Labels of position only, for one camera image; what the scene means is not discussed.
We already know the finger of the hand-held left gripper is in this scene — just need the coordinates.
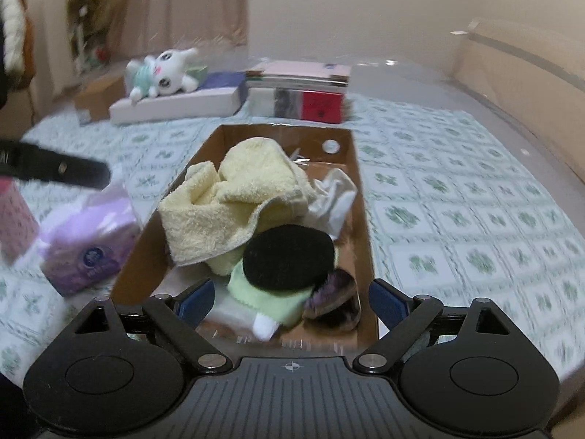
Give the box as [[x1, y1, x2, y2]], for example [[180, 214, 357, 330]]
[[0, 139, 112, 190]]

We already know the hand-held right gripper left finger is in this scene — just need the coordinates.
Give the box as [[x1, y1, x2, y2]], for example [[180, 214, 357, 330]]
[[49, 278, 234, 372]]

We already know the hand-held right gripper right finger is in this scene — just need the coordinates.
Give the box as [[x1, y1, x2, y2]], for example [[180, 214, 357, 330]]
[[354, 278, 533, 374]]

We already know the purple scrunchie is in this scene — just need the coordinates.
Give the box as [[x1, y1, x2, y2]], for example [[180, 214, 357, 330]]
[[302, 269, 362, 330]]

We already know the light green cloth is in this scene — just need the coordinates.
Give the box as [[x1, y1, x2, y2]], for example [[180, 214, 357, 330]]
[[227, 256, 337, 328]]

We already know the purple tissue pack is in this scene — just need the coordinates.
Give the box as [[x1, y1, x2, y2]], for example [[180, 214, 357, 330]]
[[37, 165, 140, 297]]

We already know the black round pad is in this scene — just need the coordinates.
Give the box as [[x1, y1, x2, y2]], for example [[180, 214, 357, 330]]
[[242, 225, 336, 293]]

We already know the yellow towel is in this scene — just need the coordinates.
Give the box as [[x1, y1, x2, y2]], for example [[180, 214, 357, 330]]
[[158, 137, 317, 278]]

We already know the white cloth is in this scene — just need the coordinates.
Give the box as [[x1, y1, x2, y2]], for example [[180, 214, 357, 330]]
[[304, 168, 358, 241]]

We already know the pink lidded cup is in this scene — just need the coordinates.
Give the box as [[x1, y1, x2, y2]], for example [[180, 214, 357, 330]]
[[0, 178, 41, 264]]

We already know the small brown cardboard box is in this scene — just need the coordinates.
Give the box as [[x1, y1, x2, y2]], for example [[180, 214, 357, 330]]
[[74, 73, 127, 124]]

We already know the floral patterned sheet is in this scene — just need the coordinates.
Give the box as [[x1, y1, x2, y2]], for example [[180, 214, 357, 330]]
[[0, 94, 585, 391]]

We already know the brown hanging garment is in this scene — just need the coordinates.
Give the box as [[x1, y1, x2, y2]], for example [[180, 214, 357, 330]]
[[23, 9, 38, 78]]

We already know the white plush toy striped shirt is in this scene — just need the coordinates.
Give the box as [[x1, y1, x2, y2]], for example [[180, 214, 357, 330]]
[[125, 47, 201, 103]]

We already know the white flat box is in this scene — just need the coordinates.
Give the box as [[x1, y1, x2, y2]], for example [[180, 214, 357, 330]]
[[109, 71, 250, 125]]

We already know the cluttered shelf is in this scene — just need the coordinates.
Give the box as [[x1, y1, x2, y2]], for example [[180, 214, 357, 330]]
[[64, 0, 120, 75]]

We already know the white puffer jacket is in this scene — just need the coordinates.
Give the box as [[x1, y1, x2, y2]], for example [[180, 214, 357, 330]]
[[0, 0, 29, 75]]

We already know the beige curtain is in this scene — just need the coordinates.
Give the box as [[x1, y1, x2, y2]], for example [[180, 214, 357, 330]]
[[98, 0, 252, 56]]

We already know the red and white thick box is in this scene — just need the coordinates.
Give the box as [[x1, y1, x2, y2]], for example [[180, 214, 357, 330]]
[[247, 87, 346, 124]]

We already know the pink covered book stack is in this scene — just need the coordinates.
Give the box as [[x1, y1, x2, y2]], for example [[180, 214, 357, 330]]
[[244, 60, 353, 93]]

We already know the plastic wrapped headboard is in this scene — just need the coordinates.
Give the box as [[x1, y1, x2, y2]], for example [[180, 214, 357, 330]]
[[450, 18, 585, 181]]

